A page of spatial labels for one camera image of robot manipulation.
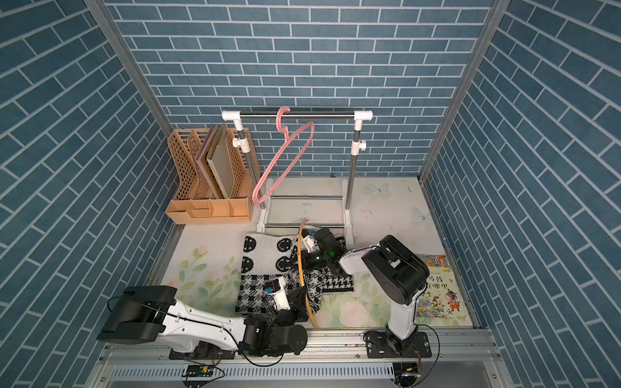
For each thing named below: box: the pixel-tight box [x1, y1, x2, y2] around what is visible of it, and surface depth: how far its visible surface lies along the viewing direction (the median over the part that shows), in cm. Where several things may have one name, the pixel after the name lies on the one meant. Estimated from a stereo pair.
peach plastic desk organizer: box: [165, 127, 261, 225], surface depth 104 cm
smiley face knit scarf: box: [240, 233, 306, 277], surface depth 89 cm
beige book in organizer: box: [206, 123, 235, 199], surface depth 94 cm
